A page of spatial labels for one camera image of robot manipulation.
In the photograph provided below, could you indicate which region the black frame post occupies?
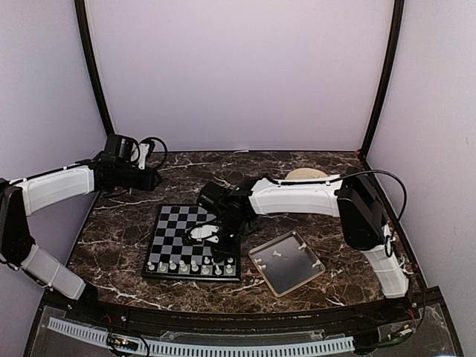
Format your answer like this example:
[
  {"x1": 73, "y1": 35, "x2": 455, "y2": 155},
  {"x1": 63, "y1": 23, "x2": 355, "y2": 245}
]
[
  {"x1": 359, "y1": 0, "x2": 405, "y2": 161},
  {"x1": 74, "y1": 0, "x2": 115, "y2": 135}
]

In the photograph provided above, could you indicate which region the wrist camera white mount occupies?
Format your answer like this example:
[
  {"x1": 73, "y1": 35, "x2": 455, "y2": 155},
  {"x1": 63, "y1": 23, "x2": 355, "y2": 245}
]
[
  {"x1": 182, "y1": 225, "x2": 219, "y2": 244},
  {"x1": 135, "y1": 144, "x2": 153, "y2": 170}
]

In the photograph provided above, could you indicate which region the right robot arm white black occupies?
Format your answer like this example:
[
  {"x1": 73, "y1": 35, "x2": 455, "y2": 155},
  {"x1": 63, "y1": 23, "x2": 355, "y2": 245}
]
[{"x1": 185, "y1": 170, "x2": 410, "y2": 323}]

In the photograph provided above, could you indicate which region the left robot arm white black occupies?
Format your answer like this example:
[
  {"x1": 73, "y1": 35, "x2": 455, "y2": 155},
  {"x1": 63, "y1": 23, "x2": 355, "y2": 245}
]
[{"x1": 1, "y1": 134, "x2": 168, "y2": 324}]

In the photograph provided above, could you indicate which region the white king chess piece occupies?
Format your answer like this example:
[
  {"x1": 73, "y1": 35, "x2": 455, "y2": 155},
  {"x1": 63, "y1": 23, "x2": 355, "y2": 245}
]
[{"x1": 179, "y1": 260, "x2": 188, "y2": 272}]

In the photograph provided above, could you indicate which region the white queen chess piece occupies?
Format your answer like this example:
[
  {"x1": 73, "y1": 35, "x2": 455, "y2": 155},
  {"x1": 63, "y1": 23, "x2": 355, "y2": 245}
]
[{"x1": 190, "y1": 260, "x2": 199, "y2": 272}]

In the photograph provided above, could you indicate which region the black front rail base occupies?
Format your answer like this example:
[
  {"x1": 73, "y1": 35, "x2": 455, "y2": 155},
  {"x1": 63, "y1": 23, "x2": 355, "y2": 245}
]
[{"x1": 25, "y1": 288, "x2": 463, "y2": 356}]

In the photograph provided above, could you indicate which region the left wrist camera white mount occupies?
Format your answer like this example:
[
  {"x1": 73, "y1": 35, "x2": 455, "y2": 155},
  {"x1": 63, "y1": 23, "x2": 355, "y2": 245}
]
[{"x1": 135, "y1": 144, "x2": 153, "y2": 170}]

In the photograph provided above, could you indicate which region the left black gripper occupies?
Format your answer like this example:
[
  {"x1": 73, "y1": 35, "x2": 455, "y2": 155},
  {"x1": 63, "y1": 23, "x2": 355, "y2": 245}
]
[{"x1": 116, "y1": 164, "x2": 162, "y2": 192}]

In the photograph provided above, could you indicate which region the grey slotted cable duct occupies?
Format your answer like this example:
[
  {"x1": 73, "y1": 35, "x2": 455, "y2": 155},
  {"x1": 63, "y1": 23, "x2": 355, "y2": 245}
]
[{"x1": 47, "y1": 318, "x2": 355, "y2": 356}]

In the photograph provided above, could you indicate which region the left black frame post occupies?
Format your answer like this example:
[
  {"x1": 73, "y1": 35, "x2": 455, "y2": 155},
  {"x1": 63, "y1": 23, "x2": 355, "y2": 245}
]
[{"x1": 74, "y1": 0, "x2": 115, "y2": 135}]

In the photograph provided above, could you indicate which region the right black frame post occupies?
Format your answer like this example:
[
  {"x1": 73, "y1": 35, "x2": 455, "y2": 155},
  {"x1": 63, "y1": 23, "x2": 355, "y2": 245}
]
[{"x1": 359, "y1": 0, "x2": 405, "y2": 161}]

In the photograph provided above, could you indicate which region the black grey chessboard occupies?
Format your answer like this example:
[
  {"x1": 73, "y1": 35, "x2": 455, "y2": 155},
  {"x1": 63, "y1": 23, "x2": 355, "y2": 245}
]
[{"x1": 141, "y1": 205, "x2": 240, "y2": 283}]

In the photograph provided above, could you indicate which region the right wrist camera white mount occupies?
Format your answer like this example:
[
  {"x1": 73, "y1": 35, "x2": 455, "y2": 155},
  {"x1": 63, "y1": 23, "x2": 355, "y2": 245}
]
[{"x1": 182, "y1": 225, "x2": 219, "y2": 244}]

